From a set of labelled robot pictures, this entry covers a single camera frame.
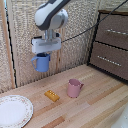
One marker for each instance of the yellow rectangular block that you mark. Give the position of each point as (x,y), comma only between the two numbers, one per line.
(52,95)

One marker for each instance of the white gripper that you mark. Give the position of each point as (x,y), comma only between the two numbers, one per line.
(46,45)

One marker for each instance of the bright blue cup vase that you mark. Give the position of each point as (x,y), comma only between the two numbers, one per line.
(41,63)

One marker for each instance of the grey rounded object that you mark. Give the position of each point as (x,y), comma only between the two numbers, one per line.
(121,118)

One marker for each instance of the brown drawer cabinet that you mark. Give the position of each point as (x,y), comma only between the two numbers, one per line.
(110,46)

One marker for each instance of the woven wicker folding screen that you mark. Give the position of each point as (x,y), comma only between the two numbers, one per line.
(23,20)

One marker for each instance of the white plate with patterned rim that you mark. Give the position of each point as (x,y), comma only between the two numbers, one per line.
(14,111)

